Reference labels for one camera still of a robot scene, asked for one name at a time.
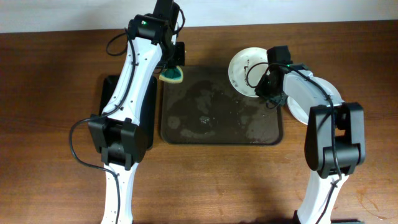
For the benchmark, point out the dark brown serving tray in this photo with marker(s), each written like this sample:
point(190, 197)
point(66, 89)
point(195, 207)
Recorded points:
point(206, 109)

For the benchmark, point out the black small tray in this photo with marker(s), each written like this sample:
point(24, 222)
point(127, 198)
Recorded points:
point(147, 117)

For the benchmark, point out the green and yellow sponge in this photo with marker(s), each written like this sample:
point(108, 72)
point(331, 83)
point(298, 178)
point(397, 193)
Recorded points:
point(172, 75)

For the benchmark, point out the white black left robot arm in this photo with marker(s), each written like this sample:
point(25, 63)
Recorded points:
point(124, 129)

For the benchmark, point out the cream white plate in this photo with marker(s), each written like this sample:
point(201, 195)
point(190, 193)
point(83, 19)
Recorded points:
point(246, 69)

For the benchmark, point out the pale green plate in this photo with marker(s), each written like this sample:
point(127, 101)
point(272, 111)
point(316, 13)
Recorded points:
point(299, 108)

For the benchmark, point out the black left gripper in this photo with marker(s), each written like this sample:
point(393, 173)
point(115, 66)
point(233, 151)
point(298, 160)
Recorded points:
point(173, 62)

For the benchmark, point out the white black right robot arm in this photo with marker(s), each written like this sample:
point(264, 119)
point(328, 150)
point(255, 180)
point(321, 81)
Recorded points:
point(334, 142)

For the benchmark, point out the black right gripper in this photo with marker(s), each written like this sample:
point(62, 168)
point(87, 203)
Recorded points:
point(265, 86)

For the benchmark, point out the pink plate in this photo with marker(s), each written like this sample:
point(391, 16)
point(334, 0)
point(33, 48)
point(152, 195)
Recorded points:
point(332, 91)

